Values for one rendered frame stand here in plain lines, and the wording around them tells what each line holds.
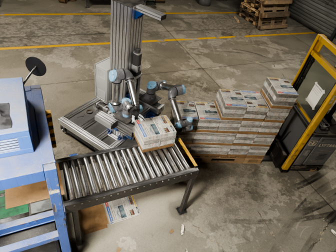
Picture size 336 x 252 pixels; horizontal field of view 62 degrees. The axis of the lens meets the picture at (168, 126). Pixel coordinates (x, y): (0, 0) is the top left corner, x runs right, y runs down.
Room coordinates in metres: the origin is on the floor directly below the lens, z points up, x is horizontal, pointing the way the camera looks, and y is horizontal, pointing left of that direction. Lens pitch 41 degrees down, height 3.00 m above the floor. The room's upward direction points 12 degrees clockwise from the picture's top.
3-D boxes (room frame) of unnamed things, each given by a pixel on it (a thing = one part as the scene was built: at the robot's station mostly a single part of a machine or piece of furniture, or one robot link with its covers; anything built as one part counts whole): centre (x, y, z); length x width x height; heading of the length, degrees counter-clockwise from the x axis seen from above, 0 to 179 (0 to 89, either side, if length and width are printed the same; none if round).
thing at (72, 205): (1.60, 0.17, 0.74); 1.34 x 0.05 x 0.12; 122
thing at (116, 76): (2.46, 0.63, 1.19); 0.15 x 0.12 x 0.55; 128
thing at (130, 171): (1.82, 0.31, 0.77); 0.47 x 0.05 x 0.05; 32
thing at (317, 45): (3.58, -1.65, 0.97); 0.09 x 0.09 x 1.75; 14
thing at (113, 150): (2.03, 0.44, 0.74); 1.34 x 0.05 x 0.12; 122
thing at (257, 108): (3.09, -1.02, 0.95); 0.38 x 0.29 x 0.23; 13
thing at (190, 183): (1.94, -0.37, 0.34); 0.06 x 0.06 x 0.68; 32
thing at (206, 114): (2.99, -0.61, 0.42); 1.17 x 0.39 x 0.83; 104
